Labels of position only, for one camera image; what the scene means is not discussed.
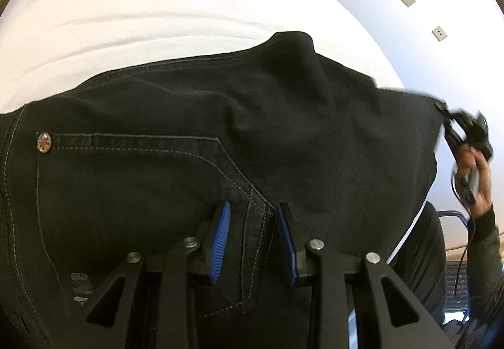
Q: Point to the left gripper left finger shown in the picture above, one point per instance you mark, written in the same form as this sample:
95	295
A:
212	236

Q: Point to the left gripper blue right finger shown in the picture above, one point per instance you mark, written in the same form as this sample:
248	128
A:
292	240

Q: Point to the black denim pants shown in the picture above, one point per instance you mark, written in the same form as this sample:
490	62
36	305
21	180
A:
132	160

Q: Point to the right forearm dark sleeve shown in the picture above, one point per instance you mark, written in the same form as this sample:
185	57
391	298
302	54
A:
484	271

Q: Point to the right hand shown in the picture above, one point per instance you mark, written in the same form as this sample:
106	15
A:
473	181

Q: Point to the white bed sheet mattress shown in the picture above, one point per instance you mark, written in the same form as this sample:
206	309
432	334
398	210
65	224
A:
51	46

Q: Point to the wall socket plate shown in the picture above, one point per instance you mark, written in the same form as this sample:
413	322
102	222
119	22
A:
439	33

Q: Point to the wall switch plate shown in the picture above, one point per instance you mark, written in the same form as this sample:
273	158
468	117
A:
408	3

